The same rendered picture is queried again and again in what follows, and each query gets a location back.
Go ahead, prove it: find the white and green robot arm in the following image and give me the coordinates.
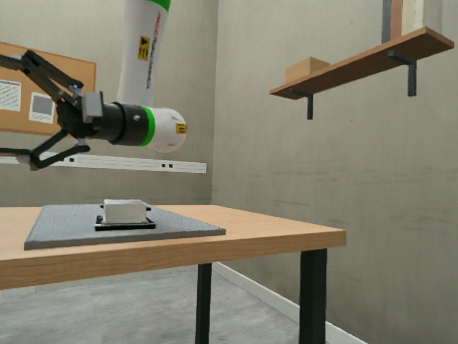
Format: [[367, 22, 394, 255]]
[[81, 0, 187, 152]]

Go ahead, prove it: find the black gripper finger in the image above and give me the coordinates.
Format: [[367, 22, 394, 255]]
[[0, 117, 90, 171], [0, 49, 84, 111]]

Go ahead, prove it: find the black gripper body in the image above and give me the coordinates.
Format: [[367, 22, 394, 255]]
[[55, 94, 123, 140]]

